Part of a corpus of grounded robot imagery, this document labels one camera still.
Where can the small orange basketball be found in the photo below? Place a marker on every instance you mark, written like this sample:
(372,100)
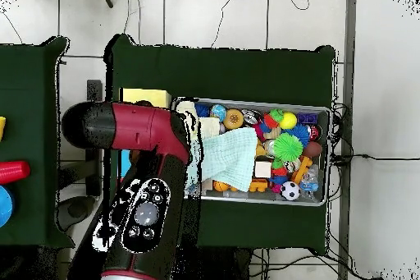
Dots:
(220,186)

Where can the wooden box with three holes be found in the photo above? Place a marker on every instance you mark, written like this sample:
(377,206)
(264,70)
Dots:
(151,96)

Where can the cream waffle cloth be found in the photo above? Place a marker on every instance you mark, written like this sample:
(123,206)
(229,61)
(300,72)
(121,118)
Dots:
(210,127)

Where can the small brown football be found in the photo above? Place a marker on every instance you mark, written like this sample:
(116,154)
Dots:
(313,149)

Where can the shallow clear mesh bin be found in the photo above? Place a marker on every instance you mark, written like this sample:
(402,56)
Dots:
(326,119)

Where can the burger squeeze toy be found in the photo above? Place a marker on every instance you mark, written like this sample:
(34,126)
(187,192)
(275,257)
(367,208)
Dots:
(233,119)

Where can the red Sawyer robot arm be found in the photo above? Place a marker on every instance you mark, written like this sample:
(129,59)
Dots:
(137,125)

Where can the small soccer ball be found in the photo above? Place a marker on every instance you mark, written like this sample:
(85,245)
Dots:
(290,190)

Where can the red plastic cup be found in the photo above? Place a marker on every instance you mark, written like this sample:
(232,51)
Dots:
(13,172)

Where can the plain wooden block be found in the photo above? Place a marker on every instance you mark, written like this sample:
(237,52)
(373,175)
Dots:
(262,169)

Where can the orange bone toy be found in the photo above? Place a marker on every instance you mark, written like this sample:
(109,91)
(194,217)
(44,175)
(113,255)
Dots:
(303,165)

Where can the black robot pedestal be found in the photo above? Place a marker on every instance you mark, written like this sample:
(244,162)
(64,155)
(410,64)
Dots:
(223,267)

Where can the yellow ball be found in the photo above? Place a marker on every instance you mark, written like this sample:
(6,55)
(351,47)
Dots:
(288,120)

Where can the black upright panel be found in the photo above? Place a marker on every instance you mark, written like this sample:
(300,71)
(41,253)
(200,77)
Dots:
(94,91)

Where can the lime green spiky ball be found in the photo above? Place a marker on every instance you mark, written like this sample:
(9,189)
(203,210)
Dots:
(288,147)

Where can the blue spiky ball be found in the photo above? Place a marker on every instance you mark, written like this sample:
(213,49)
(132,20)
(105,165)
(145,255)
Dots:
(302,130)

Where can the grey round stand base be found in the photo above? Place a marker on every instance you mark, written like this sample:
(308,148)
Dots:
(73,209)

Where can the yellow plastic cup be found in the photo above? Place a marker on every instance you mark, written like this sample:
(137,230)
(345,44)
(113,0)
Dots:
(2,127)

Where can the blue plastic cup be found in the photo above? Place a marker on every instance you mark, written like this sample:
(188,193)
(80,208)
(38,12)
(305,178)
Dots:
(5,206)

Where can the mint green waffle cloth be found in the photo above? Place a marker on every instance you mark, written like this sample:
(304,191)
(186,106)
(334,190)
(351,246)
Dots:
(229,155)

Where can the globe print ball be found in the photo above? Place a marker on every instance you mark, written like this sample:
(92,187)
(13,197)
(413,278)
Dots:
(218,112)

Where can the dark green table cloth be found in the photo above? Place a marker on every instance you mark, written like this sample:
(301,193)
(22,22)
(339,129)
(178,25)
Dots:
(229,73)
(29,79)

